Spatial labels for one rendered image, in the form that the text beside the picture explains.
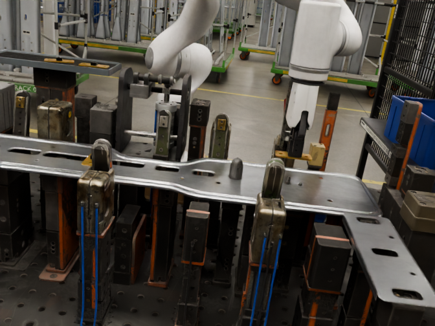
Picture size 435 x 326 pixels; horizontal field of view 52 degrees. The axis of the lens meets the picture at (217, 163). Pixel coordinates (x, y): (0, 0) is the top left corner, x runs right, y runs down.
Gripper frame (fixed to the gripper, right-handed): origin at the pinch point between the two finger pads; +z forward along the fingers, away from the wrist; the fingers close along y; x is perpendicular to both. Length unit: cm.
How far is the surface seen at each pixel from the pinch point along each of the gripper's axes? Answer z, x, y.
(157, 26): 61, -208, -948
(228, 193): 9.4, -14.0, 9.8
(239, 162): 5.2, -12.4, 1.0
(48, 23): 44, -316, -605
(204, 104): -2.5, -23.0, -19.5
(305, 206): 9.7, 2.7, 10.6
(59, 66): -7, -66, -27
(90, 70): -7, -57, -27
